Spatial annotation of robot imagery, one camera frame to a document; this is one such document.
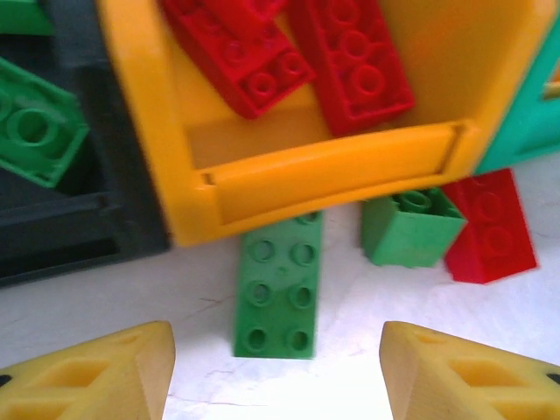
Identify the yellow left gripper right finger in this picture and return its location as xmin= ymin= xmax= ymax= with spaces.
xmin=378 ymin=321 xmax=560 ymax=420

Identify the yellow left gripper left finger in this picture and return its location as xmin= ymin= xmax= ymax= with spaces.
xmin=0 ymin=320 xmax=177 ymax=420

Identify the red lego brick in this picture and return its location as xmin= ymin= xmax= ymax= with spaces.
xmin=159 ymin=0 xmax=319 ymax=120
xmin=441 ymin=168 xmax=538 ymax=285
xmin=286 ymin=0 xmax=417 ymax=137

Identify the green lego brick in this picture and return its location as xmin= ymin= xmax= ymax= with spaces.
xmin=231 ymin=209 xmax=326 ymax=361
xmin=360 ymin=187 xmax=468 ymax=269
xmin=0 ymin=0 xmax=56 ymax=36
xmin=0 ymin=56 xmax=91 ymax=190

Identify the black plastic bin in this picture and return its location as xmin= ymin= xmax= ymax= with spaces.
xmin=0 ymin=0 xmax=172 ymax=289

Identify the yellow plastic bin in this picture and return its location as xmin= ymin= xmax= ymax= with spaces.
xmin=98 ymin=0 xmax=555 ymax=249

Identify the green plastic bin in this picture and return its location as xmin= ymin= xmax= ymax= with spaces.
xmin=474 ymin=25 xmax=560 ymax=176

